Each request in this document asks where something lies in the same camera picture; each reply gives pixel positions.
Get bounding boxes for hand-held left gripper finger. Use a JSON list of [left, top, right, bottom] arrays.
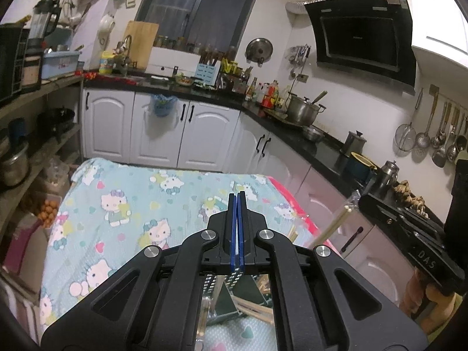
[[40, 192, 239, 351], [237, 191, 428, 351]]

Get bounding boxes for wooden chopstick pair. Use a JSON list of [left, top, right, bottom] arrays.
[[312, 190, 361, 249]]

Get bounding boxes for person's right hand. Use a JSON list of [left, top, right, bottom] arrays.
[[400, 267, 457, 324]]

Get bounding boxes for pile of ginger roots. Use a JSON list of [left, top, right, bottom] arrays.
[[393, 181, 426, 214]]

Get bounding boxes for steel kettle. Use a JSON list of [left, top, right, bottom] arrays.
[[373, 160, 399, 196]]

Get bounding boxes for hanging steel spatula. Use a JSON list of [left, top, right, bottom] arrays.
[[431, 106, 459, 169]]

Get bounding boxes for blue enamel pot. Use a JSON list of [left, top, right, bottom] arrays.
[[345, 152, 377, 183]]

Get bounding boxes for hanging slotted ladle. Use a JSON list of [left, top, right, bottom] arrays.
[[415, 84, 439, 149]]

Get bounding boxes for hanging mesh strainer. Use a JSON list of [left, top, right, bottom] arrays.
[[393, 88, 425, 152]]

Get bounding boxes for hanging steel ladle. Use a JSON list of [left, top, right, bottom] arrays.
[[431, 100, 451, 150]]

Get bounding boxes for dark metal kettle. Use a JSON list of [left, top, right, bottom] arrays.
[[344, 130, 367, 156]]

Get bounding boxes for small steel bowl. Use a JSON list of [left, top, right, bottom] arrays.
[[302, 125, 325, 143]]

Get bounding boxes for cartoon cat printed blanket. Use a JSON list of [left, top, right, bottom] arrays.
[[38, 157, 319, 351]]

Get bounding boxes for large steel cooking pot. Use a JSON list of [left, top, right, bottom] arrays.
[[285, 91, 327, 127]]

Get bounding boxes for cluster of condiment bottles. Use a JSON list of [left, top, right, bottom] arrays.
[[243, 77, 289, 110]]

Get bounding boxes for blue plastic bag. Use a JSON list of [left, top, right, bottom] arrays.
[[144, 93, 180, 137]]

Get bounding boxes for light blue knife block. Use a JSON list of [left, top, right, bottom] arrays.
[[195, 62, 222, 85]]

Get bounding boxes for white kitchen cabinets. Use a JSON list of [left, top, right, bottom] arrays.
[[80, 88, 406, 311]]

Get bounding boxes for white countertop appliance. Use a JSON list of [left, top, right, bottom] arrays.
[[146, 46, 223, 79]]

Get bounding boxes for hanging kitchen tools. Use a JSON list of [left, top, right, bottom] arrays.
[[289, 46, 311, 79]]

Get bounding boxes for hanging steel pot lid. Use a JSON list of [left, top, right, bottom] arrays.
[[245, 37, 273, 66]]

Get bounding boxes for pile of oranges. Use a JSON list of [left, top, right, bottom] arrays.
[[38, 199, 61, 229]]

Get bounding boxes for row of spice jars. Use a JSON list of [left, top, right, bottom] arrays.
[[154, 35, 220, 55]]

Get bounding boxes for black frying pan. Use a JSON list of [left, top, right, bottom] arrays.
[[37, 106, 77, 143]]

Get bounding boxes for yellow canister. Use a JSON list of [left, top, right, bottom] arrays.
[[99, 50, 115, 75]]

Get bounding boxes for pink cardboard box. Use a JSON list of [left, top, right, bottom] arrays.
[[4, 223, 48, 293]]

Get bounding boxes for wooden cutting board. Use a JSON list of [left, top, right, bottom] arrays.
[[124, 20, 159, 70]]

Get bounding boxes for black range hood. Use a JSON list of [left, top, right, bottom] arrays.
[[303, 0, 417, 88]]

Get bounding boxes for metal sink faucet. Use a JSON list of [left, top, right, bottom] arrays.
[[115, 35, 134, 75]]

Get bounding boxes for dark framed window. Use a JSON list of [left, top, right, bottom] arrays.
[[135, 0, 266, 54]]

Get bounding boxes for steel pot with lid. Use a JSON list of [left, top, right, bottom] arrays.
[[0, 142, 30, 187]]

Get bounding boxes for light blue plastic container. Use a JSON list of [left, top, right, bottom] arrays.
[[41, 50, 82, 80]]

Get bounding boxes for white hanging colander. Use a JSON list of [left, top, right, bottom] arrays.
[[98, 14, 117, 44]]

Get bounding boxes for kitchen shelf unit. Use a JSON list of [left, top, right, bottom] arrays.
[[0, 73, 85, 235]]

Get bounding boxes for black microwave oven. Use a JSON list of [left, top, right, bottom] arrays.
[[0, 24, 23, 105]]

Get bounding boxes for blender with dark base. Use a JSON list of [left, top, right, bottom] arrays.
[[28, 0, 62, 57]]

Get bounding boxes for white wall cabinet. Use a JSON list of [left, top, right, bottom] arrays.
[[407, 0, 468, 68]]

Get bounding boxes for silver exhaust duct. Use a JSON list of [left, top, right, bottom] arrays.
[[285, 0, 340, 13]]

